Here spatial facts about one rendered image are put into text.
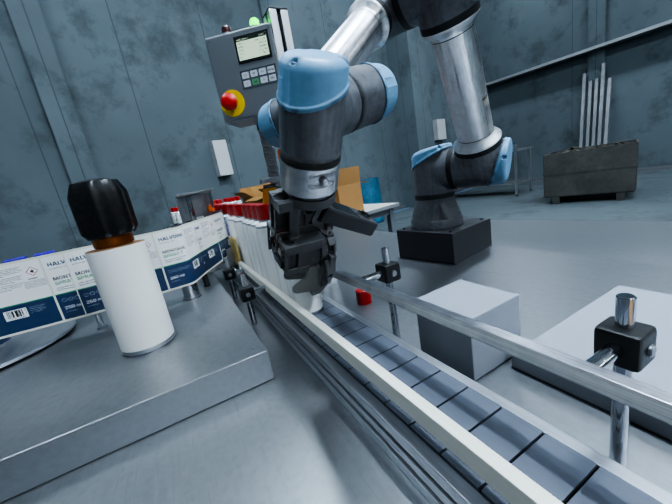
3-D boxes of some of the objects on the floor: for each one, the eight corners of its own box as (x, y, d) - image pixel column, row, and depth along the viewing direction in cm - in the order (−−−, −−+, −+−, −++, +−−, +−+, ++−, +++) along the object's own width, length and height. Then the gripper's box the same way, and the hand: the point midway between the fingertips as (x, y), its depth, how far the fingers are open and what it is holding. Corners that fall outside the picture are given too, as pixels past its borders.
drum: (370, 219, 717) (364, 177, 694) (391, 219, 667) (385, 174, 645) (349, 225, 680) (342, 182, 658) (368, 226, 631) (361, 179, 609)
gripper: (261, 179, 43) (269, 287, 56) (287, 214, 37) (289, 325, 50) (317, 170, 46) (312, 273, 60) (349, 200, 40) (335, 307, 54)
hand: (316, 287), depth 56 cm, fingers closed, pressing on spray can
